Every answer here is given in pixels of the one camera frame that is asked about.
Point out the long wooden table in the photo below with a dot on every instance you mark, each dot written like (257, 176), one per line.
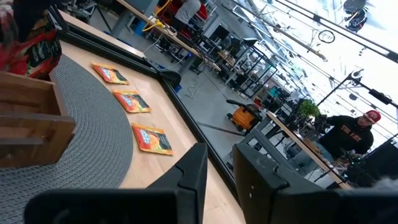
(298, 140)

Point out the blue barrel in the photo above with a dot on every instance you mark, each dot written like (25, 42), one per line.
(140, 28)

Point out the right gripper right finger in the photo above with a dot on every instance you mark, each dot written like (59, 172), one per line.
(264, 193)

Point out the wooden workbench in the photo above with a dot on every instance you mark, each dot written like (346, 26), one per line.
(186, 46)

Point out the black aluminium table frame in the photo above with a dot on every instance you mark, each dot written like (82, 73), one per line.
(194, 119)

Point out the small green plant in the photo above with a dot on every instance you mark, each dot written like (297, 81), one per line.
(308, 109)

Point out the person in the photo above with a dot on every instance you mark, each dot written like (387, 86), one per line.
(345, 137)
(186, 9)

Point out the black overhead light stand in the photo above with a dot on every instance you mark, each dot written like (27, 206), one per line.
(377, 95)

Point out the black shelving rack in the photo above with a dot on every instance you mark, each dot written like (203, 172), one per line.
(248, 67)

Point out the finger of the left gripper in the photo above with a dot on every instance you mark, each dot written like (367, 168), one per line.
(29, 15)

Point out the orange shop vacuum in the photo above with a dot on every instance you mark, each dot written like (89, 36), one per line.
(244, 118)

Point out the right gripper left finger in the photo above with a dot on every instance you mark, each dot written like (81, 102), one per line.
(189, 186)

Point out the orange tea packet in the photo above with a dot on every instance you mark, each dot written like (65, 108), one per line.
(152, 140)
(132, 102)
(110, 73)

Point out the wooden three-compartment tray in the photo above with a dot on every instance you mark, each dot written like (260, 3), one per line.
(37, 146)

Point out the grey round woven placemat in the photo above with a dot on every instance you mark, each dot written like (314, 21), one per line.
(93, 140)

